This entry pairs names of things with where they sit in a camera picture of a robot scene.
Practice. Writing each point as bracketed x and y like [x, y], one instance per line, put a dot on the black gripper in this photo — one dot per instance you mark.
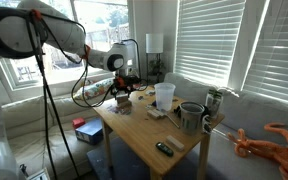
[127, 83]

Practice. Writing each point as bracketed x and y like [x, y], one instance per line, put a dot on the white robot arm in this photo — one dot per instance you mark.
[24, 30]

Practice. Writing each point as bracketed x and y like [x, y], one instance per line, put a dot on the pair of wooden blocks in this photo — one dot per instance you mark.
[155, 114]

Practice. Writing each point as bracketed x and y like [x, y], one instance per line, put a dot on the lone wooden block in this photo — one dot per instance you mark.
[175, 142]

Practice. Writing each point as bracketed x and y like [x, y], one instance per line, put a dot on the floral pillow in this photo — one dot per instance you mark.
[93, 90]

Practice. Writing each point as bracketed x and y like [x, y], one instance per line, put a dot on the clear plastic cup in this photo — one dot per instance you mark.
[164, 93]

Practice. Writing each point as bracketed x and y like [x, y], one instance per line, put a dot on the white floor lamp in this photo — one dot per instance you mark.
[154, 49]

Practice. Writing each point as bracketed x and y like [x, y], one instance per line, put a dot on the wooden table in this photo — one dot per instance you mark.
[141, 133]

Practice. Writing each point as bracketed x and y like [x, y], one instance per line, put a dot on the blue box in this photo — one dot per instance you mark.
[91, 132]

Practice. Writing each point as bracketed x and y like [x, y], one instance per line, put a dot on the red box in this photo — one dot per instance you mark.
[78, 122]

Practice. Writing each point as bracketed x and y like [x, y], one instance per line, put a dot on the black remote control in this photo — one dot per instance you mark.
[165, 149]

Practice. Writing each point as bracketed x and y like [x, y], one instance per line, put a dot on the grey measuring cup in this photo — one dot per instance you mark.
[191, 117]

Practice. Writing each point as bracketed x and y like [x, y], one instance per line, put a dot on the cream sofa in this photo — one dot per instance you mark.
[38, 141]

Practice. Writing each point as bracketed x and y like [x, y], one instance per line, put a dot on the grey sofa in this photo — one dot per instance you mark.
[251, 112]

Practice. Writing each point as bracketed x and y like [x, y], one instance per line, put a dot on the orange octopus plush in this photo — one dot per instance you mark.
[265, 149]

